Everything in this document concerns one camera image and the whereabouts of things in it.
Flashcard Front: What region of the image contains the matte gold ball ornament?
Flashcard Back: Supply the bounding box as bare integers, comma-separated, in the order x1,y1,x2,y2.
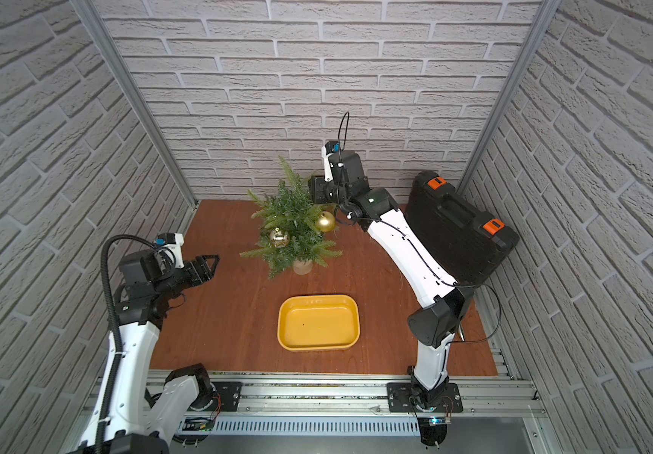
315,211,336,233

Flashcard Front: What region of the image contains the shiny gold ball ornament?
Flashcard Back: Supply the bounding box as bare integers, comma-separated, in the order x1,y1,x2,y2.
269,227,291,249

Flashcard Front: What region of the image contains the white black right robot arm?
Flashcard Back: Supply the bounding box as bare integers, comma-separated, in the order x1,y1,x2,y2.
309,141,470,407

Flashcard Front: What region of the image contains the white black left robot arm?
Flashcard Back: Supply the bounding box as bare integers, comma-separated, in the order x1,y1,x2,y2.
77,250,220,453

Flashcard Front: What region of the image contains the small green christmas tree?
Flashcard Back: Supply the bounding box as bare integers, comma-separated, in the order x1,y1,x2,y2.
239,157,344,279

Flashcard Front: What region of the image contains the wooden tree base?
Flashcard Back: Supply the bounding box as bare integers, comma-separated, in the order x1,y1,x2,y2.
292,260,313,275

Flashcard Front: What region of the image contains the yellow plastic tray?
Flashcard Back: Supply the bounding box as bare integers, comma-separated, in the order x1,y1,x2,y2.
277,294,361,352

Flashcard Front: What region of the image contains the black plastic tool case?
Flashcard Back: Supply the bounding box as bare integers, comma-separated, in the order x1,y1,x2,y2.
405,170,521,286

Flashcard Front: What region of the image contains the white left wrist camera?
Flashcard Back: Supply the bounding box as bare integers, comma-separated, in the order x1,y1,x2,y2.
154,233,185,269

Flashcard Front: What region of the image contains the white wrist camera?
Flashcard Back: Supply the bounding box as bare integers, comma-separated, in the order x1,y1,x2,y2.
154,233,185,269
321,140,341,182

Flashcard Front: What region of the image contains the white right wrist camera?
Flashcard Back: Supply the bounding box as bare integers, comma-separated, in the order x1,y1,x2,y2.
321,140,341,182

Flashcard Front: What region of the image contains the black corrugated cable conduit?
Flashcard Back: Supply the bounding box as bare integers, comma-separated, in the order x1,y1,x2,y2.
92,233,157,454

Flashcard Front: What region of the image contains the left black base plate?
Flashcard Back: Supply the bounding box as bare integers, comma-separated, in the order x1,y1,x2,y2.
213,381,243,412

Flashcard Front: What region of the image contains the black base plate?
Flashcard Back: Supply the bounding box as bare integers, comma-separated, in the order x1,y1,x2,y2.
386,381,464,414
213,381,243,412

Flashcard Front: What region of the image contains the aluminium mounting rail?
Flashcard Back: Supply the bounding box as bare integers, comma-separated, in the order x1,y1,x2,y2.
127,370,549,438

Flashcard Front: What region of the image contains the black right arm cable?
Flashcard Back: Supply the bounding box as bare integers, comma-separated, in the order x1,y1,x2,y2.
456,282,502,344

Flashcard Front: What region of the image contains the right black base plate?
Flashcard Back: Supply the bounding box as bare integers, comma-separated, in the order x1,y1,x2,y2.
386,381,464,414

